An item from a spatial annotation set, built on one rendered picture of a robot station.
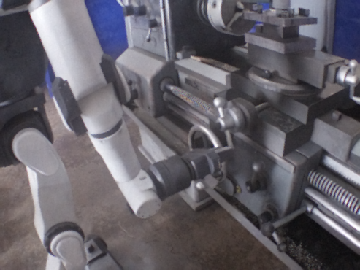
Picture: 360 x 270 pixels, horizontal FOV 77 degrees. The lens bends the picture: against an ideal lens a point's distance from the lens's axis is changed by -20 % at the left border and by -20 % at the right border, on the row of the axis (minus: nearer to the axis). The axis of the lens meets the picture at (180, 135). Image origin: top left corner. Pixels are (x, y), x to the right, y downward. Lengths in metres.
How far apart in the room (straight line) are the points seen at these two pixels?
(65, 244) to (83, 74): 0.56
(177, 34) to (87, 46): 0.95
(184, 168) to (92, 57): 0.35
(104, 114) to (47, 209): 0.42
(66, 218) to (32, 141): 0.29
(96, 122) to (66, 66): 0.11
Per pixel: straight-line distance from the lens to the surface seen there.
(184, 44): 1.37
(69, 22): 0.42
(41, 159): 0.68
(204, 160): 0.66
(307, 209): 0.87
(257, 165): 0.71
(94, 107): 0.46
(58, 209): 0.81
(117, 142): 0.49
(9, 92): 0.59
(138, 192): 0.61
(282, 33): 0.81
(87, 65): 0.42
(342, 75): 0.73
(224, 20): 1.23
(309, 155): 0.76
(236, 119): 0.72
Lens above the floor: 1.24
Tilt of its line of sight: 32 degrees down
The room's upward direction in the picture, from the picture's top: 6 degrees counter-clockwise
